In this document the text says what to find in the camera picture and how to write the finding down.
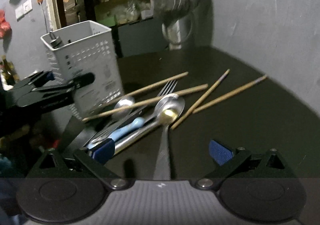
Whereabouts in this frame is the grey perforated utensil basket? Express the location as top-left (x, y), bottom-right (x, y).
top-left (40, 21), bottom-right (124, 119)

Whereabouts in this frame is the small silver spoon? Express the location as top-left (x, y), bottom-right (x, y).
top-left (111, 96), bottom-right (135, 121)

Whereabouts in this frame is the gold spoon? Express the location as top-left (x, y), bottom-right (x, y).
top-left (114, 107), bottom-right (182, 155)

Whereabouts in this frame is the large silver spoon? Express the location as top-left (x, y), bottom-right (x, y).
top-left (153, 94), bottom-right (185, 181)

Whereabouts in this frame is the blue handled spoon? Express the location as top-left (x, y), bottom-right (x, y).
top-left (86, 92), bottom-right (179, 149)

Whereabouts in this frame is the silver fork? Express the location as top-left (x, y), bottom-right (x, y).
top-left (86, 80), bottom-right (177, 149)

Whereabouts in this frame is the purple tipped wooden chopstick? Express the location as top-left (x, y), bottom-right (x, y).
top-left (171, 69), bottom-right (230, 130)
top-left (193, 75), bottom-right (267, 114)

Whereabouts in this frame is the red plastic bag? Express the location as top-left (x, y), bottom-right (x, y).
top-left (0, 10), bottom-right (11, 39)

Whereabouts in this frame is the white wall switch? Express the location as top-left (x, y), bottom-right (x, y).
top-left (15, 0), bottom-right (33, 21)

